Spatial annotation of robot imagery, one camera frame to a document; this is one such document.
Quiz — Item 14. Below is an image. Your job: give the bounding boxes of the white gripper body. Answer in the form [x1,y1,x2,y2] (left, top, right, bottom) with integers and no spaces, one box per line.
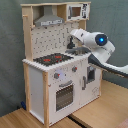
[70,29,87,42]

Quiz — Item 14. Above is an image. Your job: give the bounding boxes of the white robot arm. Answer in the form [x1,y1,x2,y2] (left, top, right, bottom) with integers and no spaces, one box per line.
[70,29,128,78]

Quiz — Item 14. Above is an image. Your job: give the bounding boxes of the wooden toy kitchen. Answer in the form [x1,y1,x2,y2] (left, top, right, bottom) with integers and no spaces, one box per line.
[20,1,107,128]

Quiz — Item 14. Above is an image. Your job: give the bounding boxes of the metal sink basin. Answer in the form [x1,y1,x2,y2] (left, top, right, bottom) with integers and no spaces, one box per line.
[65,47,90,55]

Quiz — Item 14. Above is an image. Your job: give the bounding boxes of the black stovetop red burners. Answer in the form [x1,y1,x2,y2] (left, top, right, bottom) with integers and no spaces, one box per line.
[34,53,71,66]

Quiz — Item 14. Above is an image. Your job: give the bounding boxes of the right red stove knob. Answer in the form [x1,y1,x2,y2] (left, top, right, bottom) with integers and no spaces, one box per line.
[72,66,78,72]

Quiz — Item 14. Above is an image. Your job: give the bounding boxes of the red stove knob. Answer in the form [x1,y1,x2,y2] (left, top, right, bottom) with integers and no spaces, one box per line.
[54,73,60,79]
[72,66,78,72]

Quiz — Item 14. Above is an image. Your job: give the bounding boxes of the cabinet door ice dispenser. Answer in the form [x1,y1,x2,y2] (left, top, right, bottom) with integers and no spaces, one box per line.
[79,58,101,106]

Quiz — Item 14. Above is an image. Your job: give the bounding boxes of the left red stove knob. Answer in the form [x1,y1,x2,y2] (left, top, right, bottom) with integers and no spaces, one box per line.
[54,73,60,79]

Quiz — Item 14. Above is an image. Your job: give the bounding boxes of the oven door with window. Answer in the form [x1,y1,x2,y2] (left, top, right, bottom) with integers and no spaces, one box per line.
[56,81,74,111]

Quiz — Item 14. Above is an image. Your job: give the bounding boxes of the wooden table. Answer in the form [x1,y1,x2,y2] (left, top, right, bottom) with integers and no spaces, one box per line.
[0,80,128,128]

